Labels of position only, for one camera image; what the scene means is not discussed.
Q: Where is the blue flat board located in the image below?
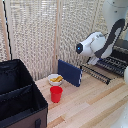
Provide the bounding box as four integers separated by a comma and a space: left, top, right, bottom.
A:
57, 59, 84, 88

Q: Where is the woven bamboo screen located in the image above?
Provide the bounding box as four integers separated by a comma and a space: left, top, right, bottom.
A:
0, 0, 128, 82

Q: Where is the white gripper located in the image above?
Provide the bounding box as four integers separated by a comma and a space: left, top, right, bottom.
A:
87, 55, 101, 66

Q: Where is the black fabric storage box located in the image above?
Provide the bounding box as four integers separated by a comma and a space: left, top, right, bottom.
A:
0, 59, 49, 128

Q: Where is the black flat wire tray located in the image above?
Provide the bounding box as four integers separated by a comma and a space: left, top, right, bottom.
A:
80, 63, 113, 85

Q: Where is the red plastic cup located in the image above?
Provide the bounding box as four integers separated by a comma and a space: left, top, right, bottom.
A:
49, 85, 64, 104

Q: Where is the white bowl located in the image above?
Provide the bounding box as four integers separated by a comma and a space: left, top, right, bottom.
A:
47, 73, 64, 87

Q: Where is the black vertical pole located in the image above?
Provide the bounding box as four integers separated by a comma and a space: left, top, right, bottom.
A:
2, 0, 13, 61

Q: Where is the yellow food piece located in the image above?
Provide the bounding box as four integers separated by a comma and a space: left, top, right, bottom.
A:
52, 75, 64, 83

